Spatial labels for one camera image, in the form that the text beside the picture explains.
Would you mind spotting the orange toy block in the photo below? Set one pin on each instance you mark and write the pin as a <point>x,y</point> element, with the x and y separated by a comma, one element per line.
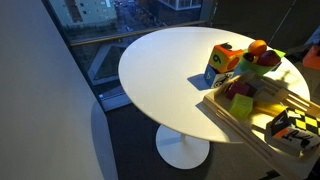
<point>311,59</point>

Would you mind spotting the pink toy block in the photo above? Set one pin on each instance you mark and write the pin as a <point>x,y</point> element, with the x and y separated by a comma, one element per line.
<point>237,89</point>

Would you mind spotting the wooden tray box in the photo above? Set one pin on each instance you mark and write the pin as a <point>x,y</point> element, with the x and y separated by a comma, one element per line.
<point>233,123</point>

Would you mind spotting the yellow-green toy block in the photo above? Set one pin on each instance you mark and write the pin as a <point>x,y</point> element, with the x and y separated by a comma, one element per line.
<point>240,106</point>

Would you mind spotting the dark red toy plum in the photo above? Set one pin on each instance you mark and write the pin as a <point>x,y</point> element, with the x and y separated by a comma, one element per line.
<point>248,57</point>

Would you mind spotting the grey toy block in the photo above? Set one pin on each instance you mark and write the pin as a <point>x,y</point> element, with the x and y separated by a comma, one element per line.
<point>258,90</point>

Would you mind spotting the orange toy fruit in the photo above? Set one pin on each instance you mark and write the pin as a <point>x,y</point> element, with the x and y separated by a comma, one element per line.
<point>257,47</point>

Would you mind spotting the yellow toy banana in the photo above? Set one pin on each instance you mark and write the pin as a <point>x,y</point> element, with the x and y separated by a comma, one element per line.
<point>269,108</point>

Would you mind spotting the red toy apple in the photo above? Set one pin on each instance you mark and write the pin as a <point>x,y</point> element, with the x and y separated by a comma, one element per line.
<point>268,58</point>

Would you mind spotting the window railing bar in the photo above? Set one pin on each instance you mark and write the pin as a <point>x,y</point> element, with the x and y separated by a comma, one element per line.
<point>133,33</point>

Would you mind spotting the orange printed soft cube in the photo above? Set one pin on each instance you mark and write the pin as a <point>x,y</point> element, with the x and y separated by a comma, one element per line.
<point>225,57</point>

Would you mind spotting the green bowl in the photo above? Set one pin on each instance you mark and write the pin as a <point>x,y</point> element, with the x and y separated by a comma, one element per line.
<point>258,69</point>

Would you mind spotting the thin dark pole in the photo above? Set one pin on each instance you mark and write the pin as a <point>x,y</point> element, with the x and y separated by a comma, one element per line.
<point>283,21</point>

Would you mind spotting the black yellow checkered soft cube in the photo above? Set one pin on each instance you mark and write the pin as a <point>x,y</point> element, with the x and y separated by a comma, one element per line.
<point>296,130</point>

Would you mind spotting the white table pedestal base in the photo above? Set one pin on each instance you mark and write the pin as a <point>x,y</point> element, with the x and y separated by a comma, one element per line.
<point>181,150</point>

